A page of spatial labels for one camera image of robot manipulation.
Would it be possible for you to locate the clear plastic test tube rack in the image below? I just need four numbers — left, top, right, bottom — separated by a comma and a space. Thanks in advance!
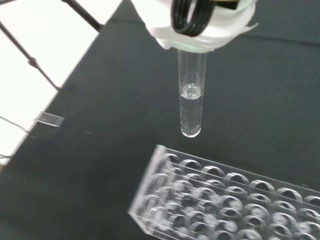
127, 144, 320, 240

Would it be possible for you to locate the black tripod leg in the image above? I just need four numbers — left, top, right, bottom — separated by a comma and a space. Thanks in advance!
61, 0, 106, 32
0, 21, 63, 93

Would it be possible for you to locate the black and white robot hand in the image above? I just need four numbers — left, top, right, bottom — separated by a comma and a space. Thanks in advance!
130, 0, 260, 53

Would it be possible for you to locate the black bench cloth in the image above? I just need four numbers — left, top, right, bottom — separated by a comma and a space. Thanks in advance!
0, 0, 320, 240

